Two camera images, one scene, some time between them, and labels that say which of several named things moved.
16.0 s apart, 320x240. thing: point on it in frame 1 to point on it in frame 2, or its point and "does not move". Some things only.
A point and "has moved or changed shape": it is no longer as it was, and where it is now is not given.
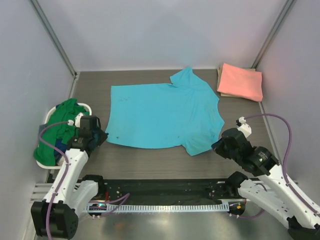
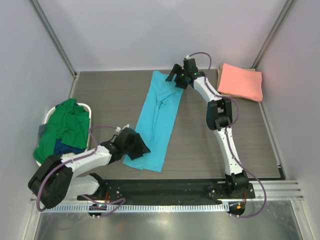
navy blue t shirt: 62,146 does not move
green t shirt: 66,110 does not move
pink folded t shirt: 241,83 does not move
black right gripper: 217,147 to 175,69
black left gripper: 103,136 to 141,148
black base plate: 163,189 does not move
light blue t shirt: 184,113 has moved or changed shape
